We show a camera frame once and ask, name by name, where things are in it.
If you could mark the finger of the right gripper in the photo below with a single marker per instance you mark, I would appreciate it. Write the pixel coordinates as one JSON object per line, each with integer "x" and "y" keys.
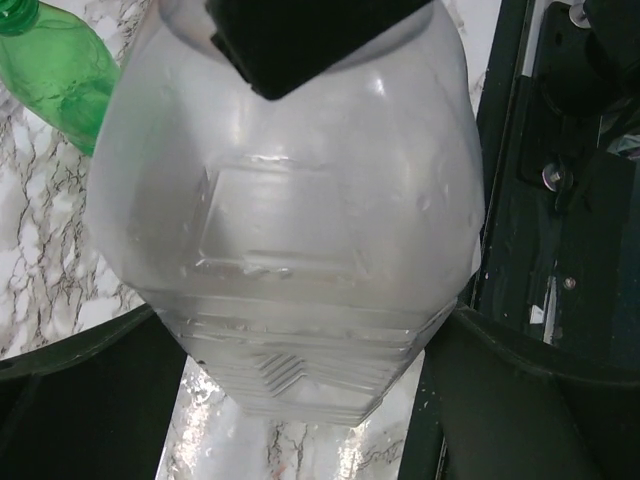
{"x": 277, "y": 46}

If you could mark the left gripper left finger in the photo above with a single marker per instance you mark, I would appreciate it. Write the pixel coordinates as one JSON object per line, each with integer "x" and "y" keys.
{"x": 96, "y": 405}

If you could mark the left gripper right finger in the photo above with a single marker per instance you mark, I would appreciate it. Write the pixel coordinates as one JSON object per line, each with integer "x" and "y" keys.
{"x": 494, "y": 403}

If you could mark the large clear bottle white cap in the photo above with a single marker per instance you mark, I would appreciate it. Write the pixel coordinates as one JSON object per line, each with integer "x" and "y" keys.
{"x": 302, "y": 250}

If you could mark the small green bottle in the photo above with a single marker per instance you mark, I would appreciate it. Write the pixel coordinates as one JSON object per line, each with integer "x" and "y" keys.
{"x": 55, "y": 65}

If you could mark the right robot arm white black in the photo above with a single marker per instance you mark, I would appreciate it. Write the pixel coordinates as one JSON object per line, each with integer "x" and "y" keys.
{"x": 604, "y": 69}

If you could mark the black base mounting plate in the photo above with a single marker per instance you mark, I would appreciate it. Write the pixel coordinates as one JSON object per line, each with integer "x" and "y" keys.
{"x": 561, "y": 240}

